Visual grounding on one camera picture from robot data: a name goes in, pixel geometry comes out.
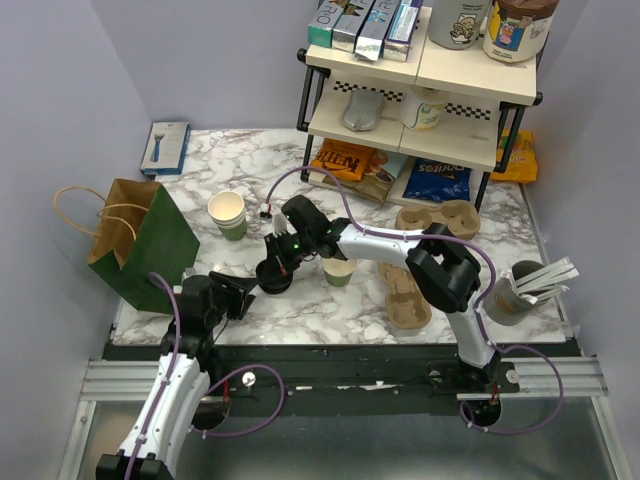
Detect grey cup with straws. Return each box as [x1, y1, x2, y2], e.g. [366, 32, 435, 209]
[483, 257, 579, 326]

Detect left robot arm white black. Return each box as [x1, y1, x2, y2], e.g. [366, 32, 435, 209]
[95, 272, 258, 479]

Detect blue doritos chips bag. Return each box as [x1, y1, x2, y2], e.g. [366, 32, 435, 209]
[403, 158, 471, 203]

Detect orange kettle chips bag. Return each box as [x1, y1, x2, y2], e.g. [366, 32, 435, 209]
[311, 139, 375, 182]

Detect front brown pulp cup carrier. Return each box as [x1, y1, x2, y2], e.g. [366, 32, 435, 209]
[378, 263, 432, 330]

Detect single green paper cup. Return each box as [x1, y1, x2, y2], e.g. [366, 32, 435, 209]
[322, 258, 357, 287]

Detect cream black tiered shelf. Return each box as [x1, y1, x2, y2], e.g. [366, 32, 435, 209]
[297, 7, 542, 206]

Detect teal toothpaste box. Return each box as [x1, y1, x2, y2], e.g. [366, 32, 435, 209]
[307, 0, 349, 48]

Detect rear brown pulp cup carrier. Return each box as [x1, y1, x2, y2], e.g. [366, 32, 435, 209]
[395, 200, 481, 240]

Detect black plastic lid stack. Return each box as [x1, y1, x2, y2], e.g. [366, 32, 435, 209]
[256, 260, 293, 295]

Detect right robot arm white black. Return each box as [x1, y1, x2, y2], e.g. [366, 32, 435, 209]
[256, 195, 499, 392]

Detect brown paper bag green side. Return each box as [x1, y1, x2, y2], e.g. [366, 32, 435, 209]
[63, 179, 200, 314]

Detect yellow snack bag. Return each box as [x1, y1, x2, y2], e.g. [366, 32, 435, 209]
[490, 130, 538, 184]

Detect grey cartoon mug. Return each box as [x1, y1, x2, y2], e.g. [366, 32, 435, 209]
[427, 0, 490, 50]

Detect white paper roll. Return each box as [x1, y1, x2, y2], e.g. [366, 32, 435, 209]
[400, 86, 449, 132]

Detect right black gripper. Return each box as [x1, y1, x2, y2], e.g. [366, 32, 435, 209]
[261, 231, 314, 284]

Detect blue razor package box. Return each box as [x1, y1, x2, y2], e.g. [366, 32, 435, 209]
[140, 121, 191, 176]

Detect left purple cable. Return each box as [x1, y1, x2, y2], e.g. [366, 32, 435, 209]
[122, 272, 184, 480]

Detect white cartoon canister brown lid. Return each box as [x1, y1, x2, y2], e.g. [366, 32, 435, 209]
[483, 0, 559, 63]

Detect green paper cup stack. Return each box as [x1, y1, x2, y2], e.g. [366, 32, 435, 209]
[207, 191, 248, 241]

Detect silver blue toothpaste box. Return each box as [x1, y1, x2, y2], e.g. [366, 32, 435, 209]
[354, 0, 399, 62]

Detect white blue toothpaste box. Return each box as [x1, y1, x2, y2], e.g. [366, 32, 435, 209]
[383, 0, 423, 62]

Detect brown pulp cup carrier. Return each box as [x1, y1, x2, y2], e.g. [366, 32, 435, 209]
[378, 263, 432, 330]
[395, 200, 481, 240]

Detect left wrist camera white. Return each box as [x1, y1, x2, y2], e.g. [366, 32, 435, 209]
[173, 267, 197, 295]

